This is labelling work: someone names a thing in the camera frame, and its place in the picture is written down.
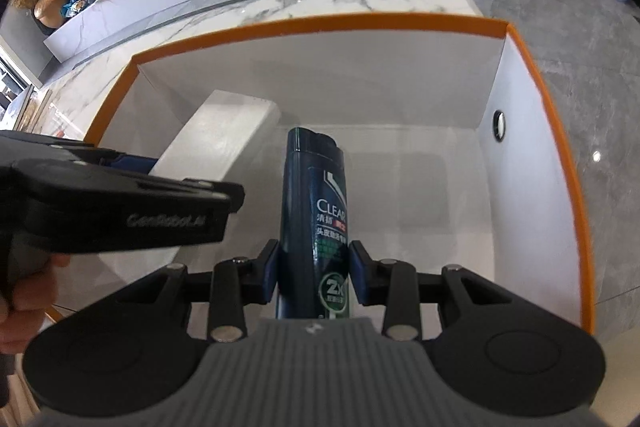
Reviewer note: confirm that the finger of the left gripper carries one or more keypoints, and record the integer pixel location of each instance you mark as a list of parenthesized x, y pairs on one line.
[(132, 163)]

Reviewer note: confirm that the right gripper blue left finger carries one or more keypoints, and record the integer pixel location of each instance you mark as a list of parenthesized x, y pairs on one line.
[(237, 283)]

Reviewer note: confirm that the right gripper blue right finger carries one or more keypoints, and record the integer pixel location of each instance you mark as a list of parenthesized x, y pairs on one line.
[(389, 283)]

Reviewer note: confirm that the dark blue shampoo bottle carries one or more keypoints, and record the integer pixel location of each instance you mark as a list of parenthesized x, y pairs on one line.
[(314, 265)]

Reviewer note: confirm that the long white box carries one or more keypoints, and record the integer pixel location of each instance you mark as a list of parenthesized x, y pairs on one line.
[(217, 143)]

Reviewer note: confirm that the person left hand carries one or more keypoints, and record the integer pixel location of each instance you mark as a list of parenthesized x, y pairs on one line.
[(24, 312)]

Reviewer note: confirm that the large beige book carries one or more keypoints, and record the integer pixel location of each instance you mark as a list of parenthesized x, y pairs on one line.
[(33, 111)]

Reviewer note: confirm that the orange cardboard box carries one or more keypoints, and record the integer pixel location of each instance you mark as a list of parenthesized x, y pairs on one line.
[(454, 148)]

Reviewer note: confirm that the gold vase with flowers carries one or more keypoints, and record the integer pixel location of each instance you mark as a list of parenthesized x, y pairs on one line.
[(47, 12)]

